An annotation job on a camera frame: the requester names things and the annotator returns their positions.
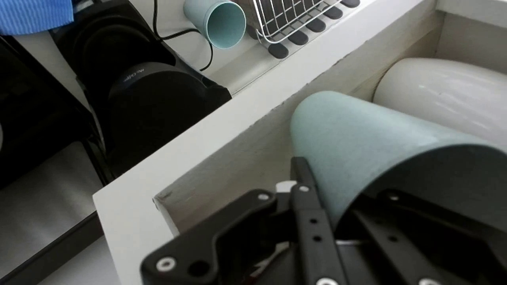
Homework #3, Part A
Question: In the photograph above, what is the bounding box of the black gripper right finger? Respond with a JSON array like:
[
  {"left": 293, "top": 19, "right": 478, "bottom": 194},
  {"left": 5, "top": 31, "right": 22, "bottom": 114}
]
[{"left": 353, "top": 186, "right": 507, "bottom": 285}]

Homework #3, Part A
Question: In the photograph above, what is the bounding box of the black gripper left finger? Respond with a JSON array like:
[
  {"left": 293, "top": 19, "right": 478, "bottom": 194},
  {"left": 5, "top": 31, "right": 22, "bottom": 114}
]
[{"left": 139, "top": 155, "right": 352, "bottom": 285}]

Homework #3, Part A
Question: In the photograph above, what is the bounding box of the light blue plastic cup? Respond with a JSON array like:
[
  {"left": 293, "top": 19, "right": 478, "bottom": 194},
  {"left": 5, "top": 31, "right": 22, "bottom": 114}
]
[
  {"left": 288, "top": 90, "right": 507, "bottom": 240},
  {"left": 182, "top": 0, "right": 249, "bottom": 50}
]

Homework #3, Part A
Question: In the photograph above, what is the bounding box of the large white cup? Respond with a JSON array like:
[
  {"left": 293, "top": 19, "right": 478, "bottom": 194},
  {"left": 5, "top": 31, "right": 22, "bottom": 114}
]
[{"left": 371, "top": 55, "right": 507, "bottom": 155}]

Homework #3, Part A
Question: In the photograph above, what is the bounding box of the stainless black gas stove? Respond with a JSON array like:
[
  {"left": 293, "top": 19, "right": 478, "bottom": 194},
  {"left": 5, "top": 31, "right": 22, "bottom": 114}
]
[{"left": 0, "top": 33, "right": 108, "bottom": 285}]

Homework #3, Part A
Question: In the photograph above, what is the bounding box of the black coffee maker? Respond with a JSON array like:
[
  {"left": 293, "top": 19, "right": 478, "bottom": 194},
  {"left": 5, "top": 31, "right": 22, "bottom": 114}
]
[{"left": 49, "top": 0, "right": 233, "bottom": 182}]

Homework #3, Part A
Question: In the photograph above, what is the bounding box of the blue cloth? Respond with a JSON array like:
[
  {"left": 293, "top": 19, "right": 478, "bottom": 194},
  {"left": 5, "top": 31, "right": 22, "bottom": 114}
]
[{"left": 0, "top": 0, "right": 76, "bottom": 38}]

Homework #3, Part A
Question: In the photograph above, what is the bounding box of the white wall cabinet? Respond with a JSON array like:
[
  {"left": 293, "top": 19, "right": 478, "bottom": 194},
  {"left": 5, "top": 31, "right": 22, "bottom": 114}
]
[{"left": 92, "top": 0, "right": 507, "bottom": 285}]

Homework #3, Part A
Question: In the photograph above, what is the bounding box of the wire dish rack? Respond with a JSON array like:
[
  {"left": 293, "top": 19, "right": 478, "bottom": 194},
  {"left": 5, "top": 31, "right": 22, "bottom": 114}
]
[{"left": 234, "top": 0, "right": 364, "bottom": 60}]

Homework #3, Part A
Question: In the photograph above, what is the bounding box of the black power cable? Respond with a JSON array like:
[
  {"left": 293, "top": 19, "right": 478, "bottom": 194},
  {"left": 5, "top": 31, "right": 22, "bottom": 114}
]
[{"left": 150, "top": 0, "right": 215, "bottom": 72}]

